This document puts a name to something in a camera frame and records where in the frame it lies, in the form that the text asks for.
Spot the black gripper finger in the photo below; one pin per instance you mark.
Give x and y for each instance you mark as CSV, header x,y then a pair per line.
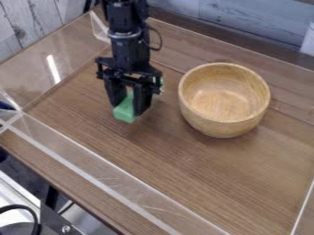
x,y
143,92
116,90

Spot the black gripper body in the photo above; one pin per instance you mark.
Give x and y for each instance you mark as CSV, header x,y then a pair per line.
x,y
131,53

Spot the green rectangular block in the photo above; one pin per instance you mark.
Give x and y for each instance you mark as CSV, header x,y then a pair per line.
x,y
123,111

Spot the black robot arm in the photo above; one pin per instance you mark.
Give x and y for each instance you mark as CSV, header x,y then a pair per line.
x,y
127,15

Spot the brown wooden bowl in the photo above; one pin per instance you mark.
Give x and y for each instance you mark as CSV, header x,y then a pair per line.
x,y
223,99

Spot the clear acrylic tray walls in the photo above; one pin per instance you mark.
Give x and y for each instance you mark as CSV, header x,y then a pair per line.
x,y
152,177

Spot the black table leg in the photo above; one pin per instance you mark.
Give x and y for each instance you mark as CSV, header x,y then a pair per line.
x,y
51,198

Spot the black metal bracket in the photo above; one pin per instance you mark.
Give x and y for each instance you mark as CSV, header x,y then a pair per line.
x,y
52,224

